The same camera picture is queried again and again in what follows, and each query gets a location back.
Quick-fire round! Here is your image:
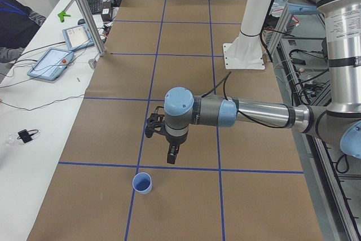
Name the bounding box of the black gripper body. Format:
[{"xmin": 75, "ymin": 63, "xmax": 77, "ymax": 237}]
[{"xmin": 165, "ymin": 132, "xmax": 187, "ymax": 151}]

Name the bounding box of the blue plastic cup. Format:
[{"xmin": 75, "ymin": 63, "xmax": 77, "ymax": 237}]
[{"xmin": 132, "ymin": 172, "xmax": 152, "ymax": 195}]

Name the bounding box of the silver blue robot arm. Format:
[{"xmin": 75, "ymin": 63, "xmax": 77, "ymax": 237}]
[{"xmin": 163, "ymin": 0, "xmax": 360, "ymax": 164}]

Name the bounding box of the far teach pendant tablet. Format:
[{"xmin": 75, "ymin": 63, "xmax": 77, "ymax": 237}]
[{"xmin": 62, "ymin": 24, "xmax": 94, "ymax": 51}]

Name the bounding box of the teach pendant tablet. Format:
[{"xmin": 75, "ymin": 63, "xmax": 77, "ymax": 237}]
[
  {"xmin": 62, "ymin": 24, "xmax": 94, "ymax": 51},
  {"xmin": 27, "ymin": 48, "xmax": 74, "ymax": 81}
]

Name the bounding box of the near teach pendant tablet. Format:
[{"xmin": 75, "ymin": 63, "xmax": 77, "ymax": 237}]
[{"xmin": 27, "ymin": 48, "xmax": 74, "ymax": 81}]

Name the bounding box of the small black adapter device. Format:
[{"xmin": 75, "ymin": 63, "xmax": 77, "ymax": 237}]
[{"xmin": 17, "ymin": 129, "xmax": 39, "ymax": 143}]

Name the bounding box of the black box on table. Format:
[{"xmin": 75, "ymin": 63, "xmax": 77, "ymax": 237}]
[{"xmin": 101, "ymin": 1, "xmax": 113, "ymax": 22}]

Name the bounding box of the black computer mouse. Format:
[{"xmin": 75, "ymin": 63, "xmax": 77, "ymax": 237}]
[{"xmin": 77, "ymin": 19, "xmax": 85, "ymax": 25}]

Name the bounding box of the aluminium equipment rack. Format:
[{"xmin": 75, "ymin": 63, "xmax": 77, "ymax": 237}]
[{"xmin": 264, "ymin": 7, "xmax": 360, "ymax": 240}]

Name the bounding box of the black keyboard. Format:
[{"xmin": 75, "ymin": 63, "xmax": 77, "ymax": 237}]
[{"xmin": 87, "ymin": 0, "xmax": 103, "ymax": 14}]

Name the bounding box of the green plastic clamp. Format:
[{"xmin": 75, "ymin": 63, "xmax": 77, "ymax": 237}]
[{"xmin": 58, "ymin": 11, "xmax": 71, "ymax": 23}]

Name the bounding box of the person in dark jacket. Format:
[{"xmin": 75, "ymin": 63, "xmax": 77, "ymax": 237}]
[{"xmin": 1, "ymin": 0, "xmax": 46, "ymax": 63}]

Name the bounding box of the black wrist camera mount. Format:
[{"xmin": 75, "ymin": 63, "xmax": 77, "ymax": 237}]
[{"xmin": 144, "ymin": 106, "xmax": 166, "ymax": 138}]

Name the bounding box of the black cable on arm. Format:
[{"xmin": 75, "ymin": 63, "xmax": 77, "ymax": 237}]
[{"xmin": 200, "ymin": 71, "xmax": 288, "ymax": 129}]

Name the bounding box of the black cable on white table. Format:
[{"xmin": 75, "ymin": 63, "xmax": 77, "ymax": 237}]
[{"xmin": 0, "ymin": 94, "xmax": 85, "ymax": 111}]

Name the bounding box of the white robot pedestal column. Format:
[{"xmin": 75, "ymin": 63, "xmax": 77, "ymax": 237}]
[{"xmin": 223, "ymin": 0, "xmax": 272, "ymax": 70}]

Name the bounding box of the aluminium frame post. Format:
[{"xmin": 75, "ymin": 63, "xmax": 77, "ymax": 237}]
[{"xmin": 75, "ymin": 0, "xmax": 105, "ymax": 57}]

